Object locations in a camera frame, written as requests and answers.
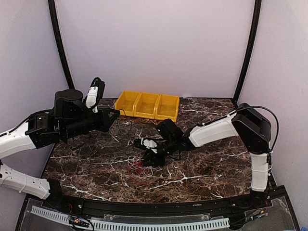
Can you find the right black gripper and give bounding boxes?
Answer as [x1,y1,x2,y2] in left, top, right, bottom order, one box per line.
[141,137,177,167]

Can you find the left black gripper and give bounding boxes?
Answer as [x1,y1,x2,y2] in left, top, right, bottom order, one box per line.
[62,105,120,140]

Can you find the white wire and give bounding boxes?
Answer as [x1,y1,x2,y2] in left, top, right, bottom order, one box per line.
[127,155,164,176]

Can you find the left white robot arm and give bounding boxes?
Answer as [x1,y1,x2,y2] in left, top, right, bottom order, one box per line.
[0,87,120,210]

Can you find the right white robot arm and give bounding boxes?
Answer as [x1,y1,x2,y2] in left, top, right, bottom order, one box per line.
[133,103,277,209]

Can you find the left yellow plastic bin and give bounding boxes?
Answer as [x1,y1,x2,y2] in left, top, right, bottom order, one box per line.
[115,91,141,117]

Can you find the yellow plastic bin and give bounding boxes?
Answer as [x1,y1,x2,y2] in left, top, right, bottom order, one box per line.
[115,91,141,117]
[154,94,180,122]
[134,92,159,119]

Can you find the middle yellow plastic bin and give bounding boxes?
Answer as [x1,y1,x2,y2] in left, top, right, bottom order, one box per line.
[134,92,159,119]

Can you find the right yellow plastic bin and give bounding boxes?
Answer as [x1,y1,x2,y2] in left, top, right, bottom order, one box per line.
[154,94,180,122]

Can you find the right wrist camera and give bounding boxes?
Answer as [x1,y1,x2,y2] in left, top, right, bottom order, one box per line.
[156,118,184,141]

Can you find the black front rail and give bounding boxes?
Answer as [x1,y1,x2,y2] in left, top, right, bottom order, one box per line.
[55,194,256,218]

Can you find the white slotted cable duct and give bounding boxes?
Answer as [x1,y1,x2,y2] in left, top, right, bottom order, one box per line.
[31,206,230,231]

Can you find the right black frame post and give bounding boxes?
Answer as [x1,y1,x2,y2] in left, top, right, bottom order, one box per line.
[232,0,262,105]

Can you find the black frame post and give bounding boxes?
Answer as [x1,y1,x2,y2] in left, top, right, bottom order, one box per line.
[232,0,262,105]
[48,0,75,89]

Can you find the left black frame post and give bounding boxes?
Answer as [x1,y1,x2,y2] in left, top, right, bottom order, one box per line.
[48,0,75,89]

